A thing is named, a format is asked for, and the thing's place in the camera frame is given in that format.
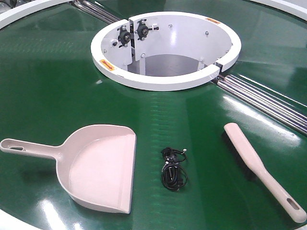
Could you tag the black bearing mount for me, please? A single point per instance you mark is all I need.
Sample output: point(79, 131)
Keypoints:
point(124, 36)
point(143, 30)

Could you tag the left black bearing mount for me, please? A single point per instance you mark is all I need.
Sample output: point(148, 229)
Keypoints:
point(124, 36)

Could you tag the right black bearing mount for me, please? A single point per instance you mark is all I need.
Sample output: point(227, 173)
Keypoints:
point(143, 30)

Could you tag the chrome rollers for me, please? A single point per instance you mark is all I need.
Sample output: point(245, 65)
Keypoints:
point(95, 11)
point(271, 105)

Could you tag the white rim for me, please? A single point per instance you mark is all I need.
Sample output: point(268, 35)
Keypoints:
point(26, 9)
point(294, 7)

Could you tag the white outer rim left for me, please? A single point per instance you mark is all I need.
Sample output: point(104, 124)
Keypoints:
point(26, 9)

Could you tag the pink plastic dustpan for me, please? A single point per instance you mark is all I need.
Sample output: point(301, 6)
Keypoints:
point(94, 165)

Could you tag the chrome rollers far left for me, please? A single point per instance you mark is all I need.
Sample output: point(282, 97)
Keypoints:
point(95, 11)

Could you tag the chrome rollers near right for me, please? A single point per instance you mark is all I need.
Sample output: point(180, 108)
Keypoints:
point(271, 105)

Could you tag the pink hand broom black bristles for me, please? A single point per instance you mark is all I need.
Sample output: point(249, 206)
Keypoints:
point(254, 166)

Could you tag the white outer rim right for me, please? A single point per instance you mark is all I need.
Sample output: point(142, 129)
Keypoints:
point(294, 7)

